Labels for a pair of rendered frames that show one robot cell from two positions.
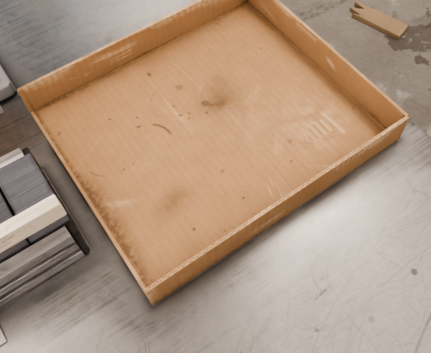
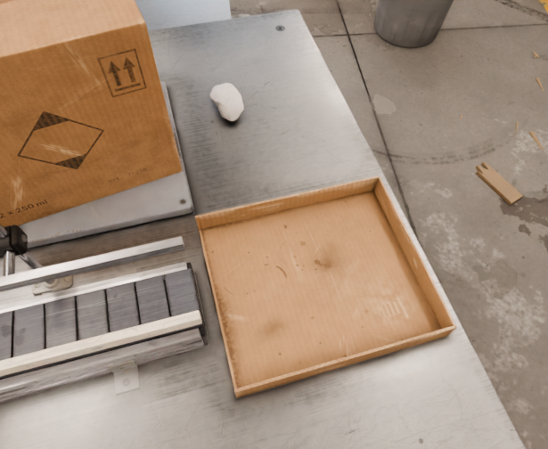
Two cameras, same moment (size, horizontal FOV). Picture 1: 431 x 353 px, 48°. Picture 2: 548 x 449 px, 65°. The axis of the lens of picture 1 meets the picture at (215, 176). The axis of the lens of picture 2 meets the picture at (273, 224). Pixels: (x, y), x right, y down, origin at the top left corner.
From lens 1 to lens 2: 0.17 m
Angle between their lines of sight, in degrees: 7
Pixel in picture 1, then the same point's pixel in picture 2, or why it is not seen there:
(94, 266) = (208, 356)
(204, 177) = (298, 318)
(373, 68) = (479, 224)
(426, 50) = (532, 222)
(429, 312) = not seen: outside the picture
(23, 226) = (174, 326)
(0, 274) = (150, 347)
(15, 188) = (175, 290)
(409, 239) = (426, 415)
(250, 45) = (363, 226)
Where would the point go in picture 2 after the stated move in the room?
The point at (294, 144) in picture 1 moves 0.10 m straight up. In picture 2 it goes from (369, 314) to (387, 287)
